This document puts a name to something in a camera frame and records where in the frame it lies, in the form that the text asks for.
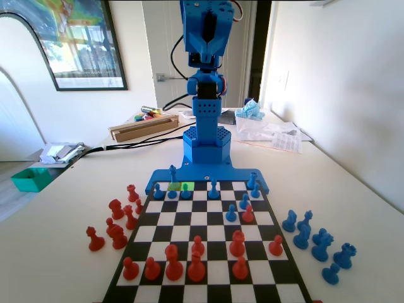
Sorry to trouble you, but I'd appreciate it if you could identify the red chess queen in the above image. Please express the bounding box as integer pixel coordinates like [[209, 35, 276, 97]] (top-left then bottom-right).
[[122, 205, 138, 230]]

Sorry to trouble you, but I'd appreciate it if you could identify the blue chess queen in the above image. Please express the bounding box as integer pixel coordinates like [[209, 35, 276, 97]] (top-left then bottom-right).
[[311, 235, 335, 262]]

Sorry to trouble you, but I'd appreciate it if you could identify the white door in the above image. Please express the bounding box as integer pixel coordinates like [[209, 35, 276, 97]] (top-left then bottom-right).
[[141, 0, 253, 110]]

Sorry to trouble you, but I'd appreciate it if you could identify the blue white crumpled cloth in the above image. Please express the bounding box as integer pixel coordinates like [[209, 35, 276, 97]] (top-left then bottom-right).
[[235, 98, 266, 122]]

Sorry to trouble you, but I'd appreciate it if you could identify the dark grey sheet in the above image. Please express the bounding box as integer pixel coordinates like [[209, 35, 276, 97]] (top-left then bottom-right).
[[219, 110, 239, 126]]

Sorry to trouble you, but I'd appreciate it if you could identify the coloured marker set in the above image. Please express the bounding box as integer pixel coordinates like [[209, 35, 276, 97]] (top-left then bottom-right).
[[134, 112, 165, 123]]

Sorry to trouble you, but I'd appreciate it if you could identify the clear plastic bag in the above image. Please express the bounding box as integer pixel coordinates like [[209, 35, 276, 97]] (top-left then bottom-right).
[[261, 121, 314, 143], [235, 116, 276, 142]]

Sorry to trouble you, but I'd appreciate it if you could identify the long cardboard box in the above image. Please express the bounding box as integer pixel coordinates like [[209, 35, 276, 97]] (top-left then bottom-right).
[[109, 114, 180, 143]]

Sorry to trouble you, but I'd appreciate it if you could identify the black framed poster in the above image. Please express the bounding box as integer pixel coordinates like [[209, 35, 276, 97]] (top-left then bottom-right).
[[37, 0, 129, 92]]

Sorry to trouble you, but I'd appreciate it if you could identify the printed paper sheet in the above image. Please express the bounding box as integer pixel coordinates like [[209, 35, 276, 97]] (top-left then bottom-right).
[[270, 131, 304, 155]]

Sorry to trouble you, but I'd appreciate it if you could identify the grey paper pile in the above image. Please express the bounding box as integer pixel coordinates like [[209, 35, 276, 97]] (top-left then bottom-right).
[[33, 141, 92, 168]]

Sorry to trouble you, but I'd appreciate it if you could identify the black white chessboard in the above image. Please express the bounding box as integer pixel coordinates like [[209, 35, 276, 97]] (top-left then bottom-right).
[[102, 180, 313, 303]]

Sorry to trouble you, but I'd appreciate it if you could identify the green plastic bin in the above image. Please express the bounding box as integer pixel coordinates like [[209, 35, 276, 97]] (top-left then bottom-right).
[[11, 167, 53, 193]]

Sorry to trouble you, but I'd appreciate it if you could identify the black camera cable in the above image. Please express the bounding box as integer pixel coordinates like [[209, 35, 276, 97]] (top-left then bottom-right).
[[170, 33, 191, 81]]

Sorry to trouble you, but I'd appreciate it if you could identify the red white servo wire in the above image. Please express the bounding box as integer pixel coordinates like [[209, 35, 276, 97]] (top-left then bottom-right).
[[232, 0, 246, 23]]

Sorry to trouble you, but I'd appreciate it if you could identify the metal door handle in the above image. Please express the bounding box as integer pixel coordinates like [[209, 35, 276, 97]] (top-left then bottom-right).
[[155, 73, 190, 83]]

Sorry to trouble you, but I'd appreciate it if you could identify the blue arm base plate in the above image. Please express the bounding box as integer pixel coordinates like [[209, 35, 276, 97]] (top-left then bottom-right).
[[145, 162, 271, 195]]

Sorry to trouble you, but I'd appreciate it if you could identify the black cable bundle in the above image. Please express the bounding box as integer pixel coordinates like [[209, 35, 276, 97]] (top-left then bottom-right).
[[71, 134, 194, 165]]

